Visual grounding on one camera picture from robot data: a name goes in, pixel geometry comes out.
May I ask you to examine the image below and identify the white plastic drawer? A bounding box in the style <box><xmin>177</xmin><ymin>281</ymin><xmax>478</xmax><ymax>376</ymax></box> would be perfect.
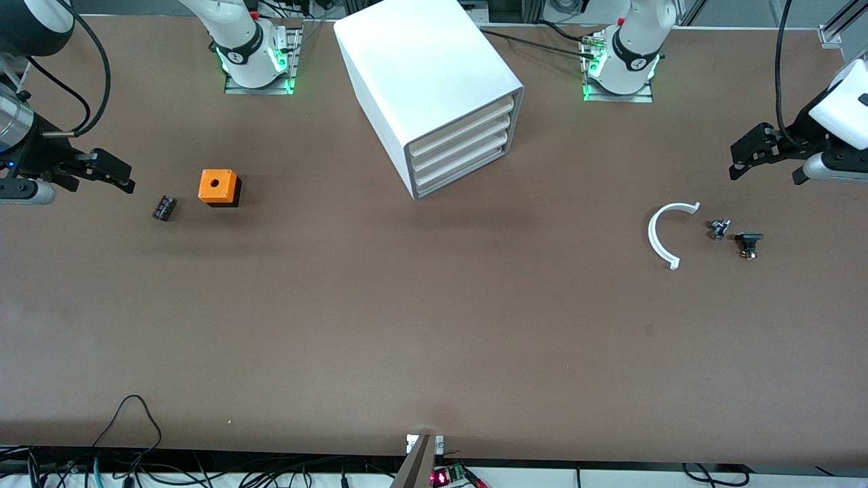
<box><xmin>415</xmin><ymin>146</ymin><xmax>508</xmax><ymax>199</ymax></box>
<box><xmin>410</xmin><ymin>114</ymin><xmax>512</xmax><ymax>172</ymax></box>
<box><xmin>407</xmin><ymin>97</ymin><xmax>517</xmax><ymax>158</ymax></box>
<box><xmin>412</xmin><ymin>130</ymin><xmax>509</xmax><ymax>185</ymax></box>

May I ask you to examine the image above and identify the white drawer cabinet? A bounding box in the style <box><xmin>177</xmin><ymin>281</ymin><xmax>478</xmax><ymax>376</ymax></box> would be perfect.
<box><xmin>334</xmin><ymin>0</ymin><xmax>525</xmax><ymax>201</ymax></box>

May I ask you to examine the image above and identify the white curved plastic arc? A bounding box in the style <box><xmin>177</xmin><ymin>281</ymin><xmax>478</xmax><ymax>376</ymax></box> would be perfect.
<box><xmin>648</xmin><ymin>201</ymin><xmax>701</xmax><ymax>271</ymax></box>

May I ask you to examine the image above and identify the circuit board with red light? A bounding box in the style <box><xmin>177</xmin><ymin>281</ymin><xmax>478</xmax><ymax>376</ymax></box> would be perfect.
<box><xmin>431</xmin><ymin>464</ymin><xmax>486</xmax><ymax>488</ymax></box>

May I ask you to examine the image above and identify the orange button enclosure box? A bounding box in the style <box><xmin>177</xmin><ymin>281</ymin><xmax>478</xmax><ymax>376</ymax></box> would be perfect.
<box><xmin>198</xmin><ymin>169</ymin><xmax>242</xmax><ymax>208</ymax></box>

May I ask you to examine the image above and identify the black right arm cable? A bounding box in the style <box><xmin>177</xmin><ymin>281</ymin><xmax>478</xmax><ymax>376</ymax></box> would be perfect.
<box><xmin>24</xmin><ymin>0</ymin><xmax>113</xmax><ymax>138</ymax></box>

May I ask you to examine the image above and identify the aluminium frame profile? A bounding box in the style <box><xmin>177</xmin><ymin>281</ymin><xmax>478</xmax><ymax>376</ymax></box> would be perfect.
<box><xmin>817</xmin><ymin>0</ymin><xmax>868</xmax><ymax>48</ymax></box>

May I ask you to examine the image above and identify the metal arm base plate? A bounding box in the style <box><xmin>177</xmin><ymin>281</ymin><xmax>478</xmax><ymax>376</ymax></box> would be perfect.
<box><xmin>580</xmin><ymin>34</ymin><xmax>655</xmax><ymax>104</ymax></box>
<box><xmin>224</xmin><ymin>27</ymin><xmax>302</xmax><ymax>96</ymax></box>

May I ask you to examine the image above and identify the thin black looped cable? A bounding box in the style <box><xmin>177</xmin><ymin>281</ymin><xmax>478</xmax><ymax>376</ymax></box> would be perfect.
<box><xmin>90</xmin><ymin>394</ymin><xmax>163</xmax><ymax>468</ymax></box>

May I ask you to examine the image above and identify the black cable on table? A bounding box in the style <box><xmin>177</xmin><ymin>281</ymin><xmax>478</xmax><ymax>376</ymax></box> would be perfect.
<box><xmin>478</xmin><ymin>27</ymin><xmax>597</xmax><ymax>60</ymax></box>

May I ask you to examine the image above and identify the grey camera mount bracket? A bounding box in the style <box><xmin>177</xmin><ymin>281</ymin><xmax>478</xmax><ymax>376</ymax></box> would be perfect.
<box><xmin>390</xmin><ymin>434</ymin><xmax>445</xmax><ymax>488</ymax></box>

